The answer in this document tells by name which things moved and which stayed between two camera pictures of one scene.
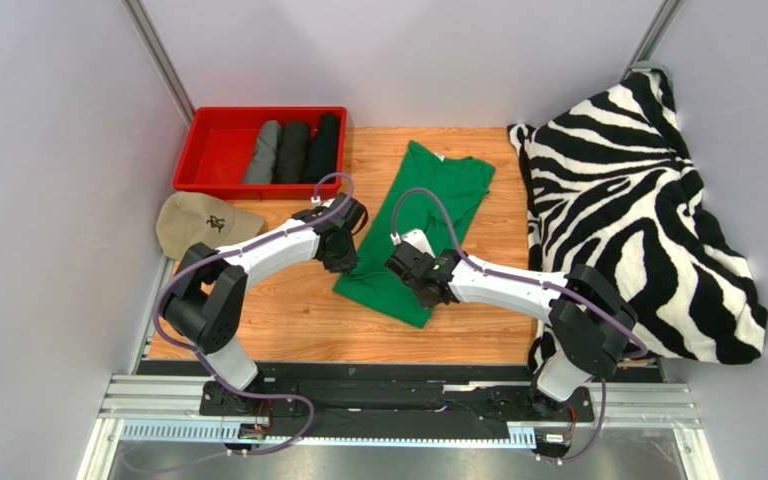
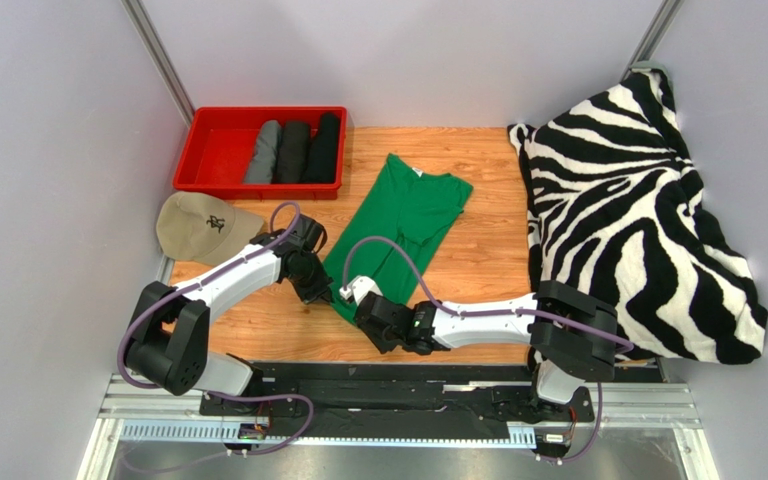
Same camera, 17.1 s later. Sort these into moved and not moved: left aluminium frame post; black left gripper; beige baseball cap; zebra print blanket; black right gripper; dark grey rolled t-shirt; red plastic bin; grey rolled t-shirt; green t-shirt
Moved: green t-shirt; black right gripper; black left gripper
Not moved: red plastic bin; zebra print blanket; left aluminium frame post; dark grey rolled t-shirt; grey rolled t-shirt; beige baseball cap
